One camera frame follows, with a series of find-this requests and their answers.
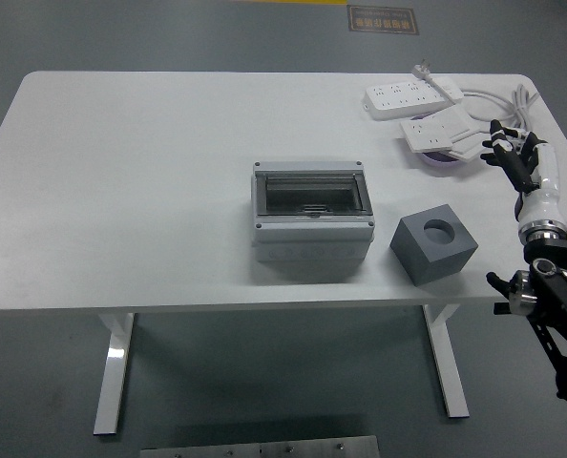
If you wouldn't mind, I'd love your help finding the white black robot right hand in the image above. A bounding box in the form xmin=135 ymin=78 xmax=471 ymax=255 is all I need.
xmin=480 ymin=118 xmax=567 ymax=230

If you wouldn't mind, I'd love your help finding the grey metal plate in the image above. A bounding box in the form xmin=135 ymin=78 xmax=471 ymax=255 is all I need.
xmin=139 ymin=434 xmax=380 ymax=458

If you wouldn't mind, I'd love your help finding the grey block with round hole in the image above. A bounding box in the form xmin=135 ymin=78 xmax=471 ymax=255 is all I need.
xmin=389 ymin=203 xmax=479 ymax=288

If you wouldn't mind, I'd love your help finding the large white power strip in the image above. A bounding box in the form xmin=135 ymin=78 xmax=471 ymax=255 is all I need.
xmin=363 ymin=79 xmax=450 ymax=122

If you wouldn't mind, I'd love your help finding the white table leg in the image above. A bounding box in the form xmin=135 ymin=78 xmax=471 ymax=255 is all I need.
xmin=93 ymin=312 xmax=136 ymax=436
xmin=421 ymin=304 xmax=471 ymax=420

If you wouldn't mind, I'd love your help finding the brown floor sign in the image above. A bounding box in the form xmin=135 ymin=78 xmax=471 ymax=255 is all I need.
xmin=347 ymin=4 xmax=420 ymax=35

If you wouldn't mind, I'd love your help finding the grey plastic electrical box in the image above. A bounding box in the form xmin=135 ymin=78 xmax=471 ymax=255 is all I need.
xmin=251 ymin=160 xmax=377 ymax=264

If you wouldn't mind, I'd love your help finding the flat white plate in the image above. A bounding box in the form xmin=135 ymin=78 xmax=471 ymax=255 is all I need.
xmin=426 ymin=105 xmax=495 ymax=162

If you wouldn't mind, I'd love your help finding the purple round disc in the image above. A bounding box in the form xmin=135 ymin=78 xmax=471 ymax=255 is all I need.
xmin=419 ymin=147 xmax=471 ymax=169

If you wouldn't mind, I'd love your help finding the white plug with prongs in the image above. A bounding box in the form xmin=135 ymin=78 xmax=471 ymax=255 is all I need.
xmin=410 ymin=59 xmax=465 ymax=103

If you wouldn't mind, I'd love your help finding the white coiled power cable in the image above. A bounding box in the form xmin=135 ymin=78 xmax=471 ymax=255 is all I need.
xmin=459 ymin=83 xmax=540 ymax=144

